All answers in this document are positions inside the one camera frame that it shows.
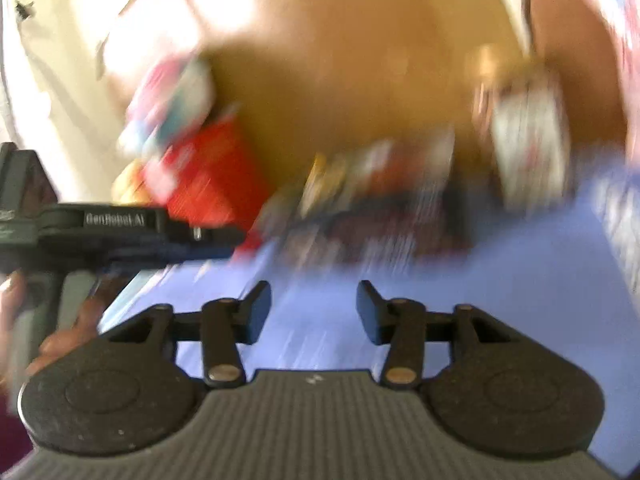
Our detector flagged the person's left hand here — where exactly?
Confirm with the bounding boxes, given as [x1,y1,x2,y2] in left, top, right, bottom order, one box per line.
[0,268,109,401]

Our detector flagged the black printed storage box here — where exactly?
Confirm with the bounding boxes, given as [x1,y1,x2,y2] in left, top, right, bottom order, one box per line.
[254,126,472,269]

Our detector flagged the blue printed tablecloth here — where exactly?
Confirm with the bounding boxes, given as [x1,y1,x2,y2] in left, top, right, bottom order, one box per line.
[100,154,639,474]

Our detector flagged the pastel plush toy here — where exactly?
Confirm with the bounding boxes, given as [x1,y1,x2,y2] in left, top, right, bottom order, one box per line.
[118,54,216,159]

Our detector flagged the peanut jar gold lid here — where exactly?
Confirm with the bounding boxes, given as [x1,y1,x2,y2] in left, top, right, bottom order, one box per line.
[465,44,573,214]

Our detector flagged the brown wooden chair back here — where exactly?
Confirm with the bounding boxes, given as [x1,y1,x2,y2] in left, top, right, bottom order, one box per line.
[524,0,628,151]

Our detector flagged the pink snack bag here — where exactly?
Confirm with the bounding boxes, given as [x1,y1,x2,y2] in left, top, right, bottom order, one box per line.
[586,0,639,166]

